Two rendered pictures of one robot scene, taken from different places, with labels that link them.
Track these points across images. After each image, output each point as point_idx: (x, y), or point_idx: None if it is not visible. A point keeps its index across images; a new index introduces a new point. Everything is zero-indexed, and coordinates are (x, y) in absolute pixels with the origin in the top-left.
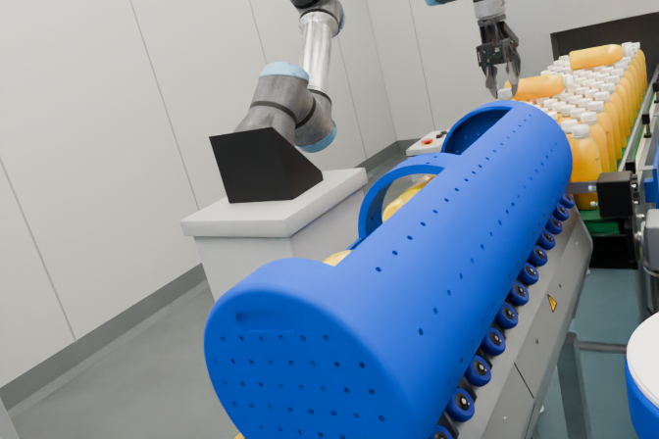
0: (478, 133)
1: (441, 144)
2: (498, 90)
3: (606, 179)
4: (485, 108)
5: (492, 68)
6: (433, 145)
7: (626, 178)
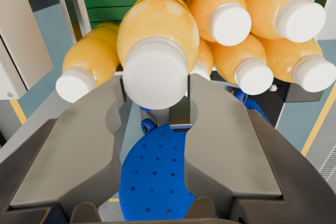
0: (167, 211)
1: (9, 75)
2: (127, 88)
3: (296, 99)
4: None
5: (95, 203)
6: (0, 89)
7: (317, 98)
